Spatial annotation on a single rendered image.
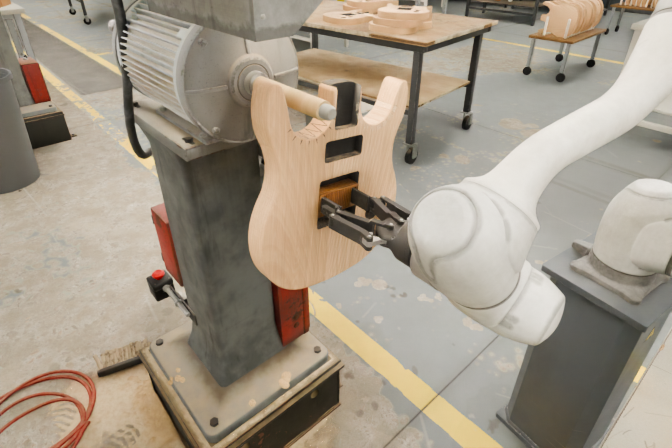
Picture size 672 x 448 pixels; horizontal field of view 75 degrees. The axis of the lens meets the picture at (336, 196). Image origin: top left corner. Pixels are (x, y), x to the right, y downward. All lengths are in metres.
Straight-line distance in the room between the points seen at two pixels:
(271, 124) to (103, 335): 1.68
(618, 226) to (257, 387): 1.10
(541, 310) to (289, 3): 0.47
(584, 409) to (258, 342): 0.98
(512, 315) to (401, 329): 1.44
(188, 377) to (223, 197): 0.67
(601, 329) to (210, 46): 1.15
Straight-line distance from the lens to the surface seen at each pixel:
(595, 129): 0.64
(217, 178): 1.08
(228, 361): 1.45
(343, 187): 0.83
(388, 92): 0.88
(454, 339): 2.03
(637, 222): 1.25
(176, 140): 0.97
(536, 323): 0.62
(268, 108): 0.67
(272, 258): 0.79
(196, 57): 0.82
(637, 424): 0.77
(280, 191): 0.73
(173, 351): 1.64
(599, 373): 1.46
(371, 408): 1.78
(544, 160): 0.55
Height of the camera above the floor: 1.49
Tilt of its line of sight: 31 degrees down
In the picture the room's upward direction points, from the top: straight up
